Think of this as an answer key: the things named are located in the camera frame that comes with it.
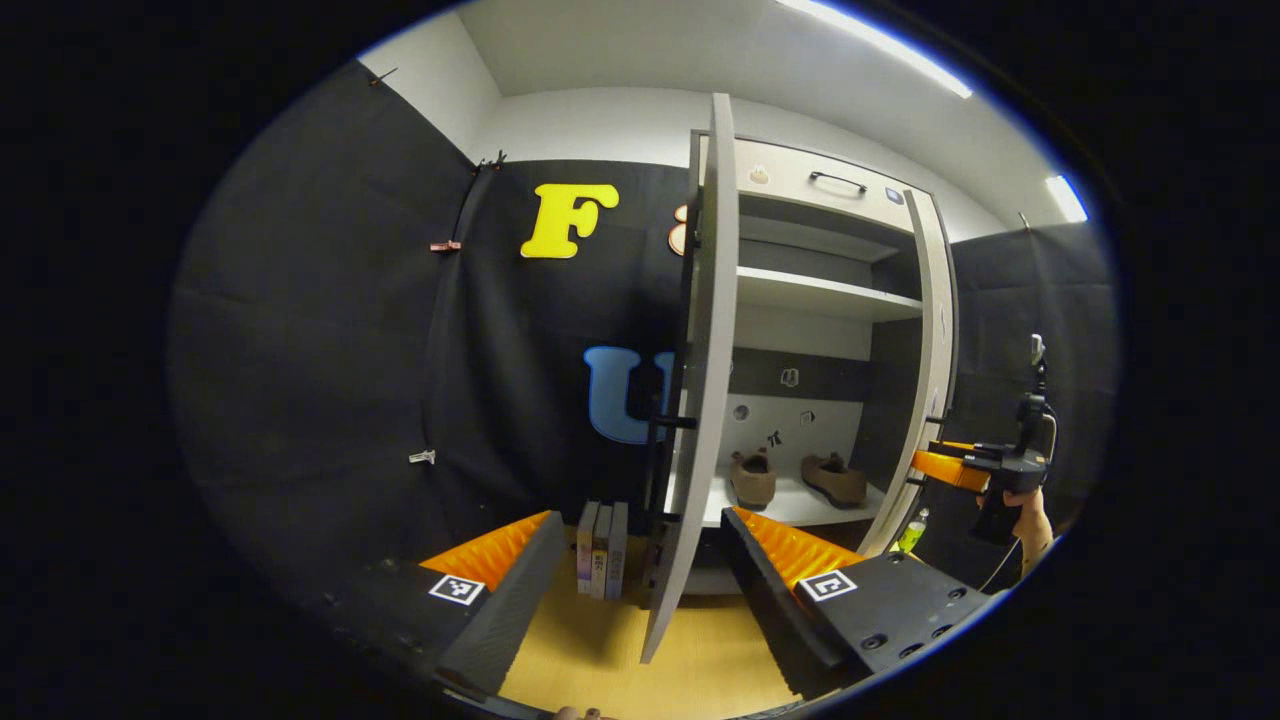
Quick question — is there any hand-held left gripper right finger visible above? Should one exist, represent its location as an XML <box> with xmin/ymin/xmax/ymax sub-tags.
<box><xmin>720</xmin><ymin>507</ymin><xmax>1001</xmax><ymax>698</ymax></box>

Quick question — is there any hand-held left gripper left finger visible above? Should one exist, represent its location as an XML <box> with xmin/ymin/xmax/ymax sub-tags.
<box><xmin>330</xmin><ymin>510</ymin><xmax>569</xmax><ymax>696</ymax></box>

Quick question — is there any beige cabinet drawer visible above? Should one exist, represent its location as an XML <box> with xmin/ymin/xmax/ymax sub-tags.
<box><xmin>735</xmin><ymin>140</ymin><xmax>916</xmax><ymax>233</ymax></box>

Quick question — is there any brown shoe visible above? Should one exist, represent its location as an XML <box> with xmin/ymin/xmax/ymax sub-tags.
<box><xmin>800</xmin><ymin>453</ymin><xmax>869</xmax><ymax>509</ymax></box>
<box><xmin>729</xmin><ymin>449</ymin><xmax>779</xmax><ymax>509</ymax></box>

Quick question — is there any small ceiling light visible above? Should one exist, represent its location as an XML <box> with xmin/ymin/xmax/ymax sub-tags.
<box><xmin>1046</xmin><ymin>175</ymin><xmax>1089</xmax><ymax>224</ymax></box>

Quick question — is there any white shoe cabinet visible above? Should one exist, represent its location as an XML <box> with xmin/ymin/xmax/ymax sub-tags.
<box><xmin>690</xmin><ymin>130</ymin><xmax>961</xmax><ymax>601</ymax></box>

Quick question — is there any white cable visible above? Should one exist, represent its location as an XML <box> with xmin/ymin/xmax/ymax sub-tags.
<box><xmin>980</xmin><ymin>538</ymin><xmax>1021</xmax><ymax>593</ymax></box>

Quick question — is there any grey spine book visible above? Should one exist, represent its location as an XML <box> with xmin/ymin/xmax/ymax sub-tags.
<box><xmin>606</xmin><ymin>502</ymin><xmax>631</xmax><ymax>601</ymax></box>
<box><xmin>590</xmin><ymin>505</ymin><xmax>613</xmax><ymax>599</ymax></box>

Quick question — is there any white shoe cabinet door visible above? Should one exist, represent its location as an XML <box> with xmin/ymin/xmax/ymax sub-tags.
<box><xmin>640</xmin><ymin>93</ymin><xmax>739</xmax><ymax>664</ymax></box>
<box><xmin>858</xmin><ymin>188</ymin><xmax>959</xmax><ymax>558</ymax></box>

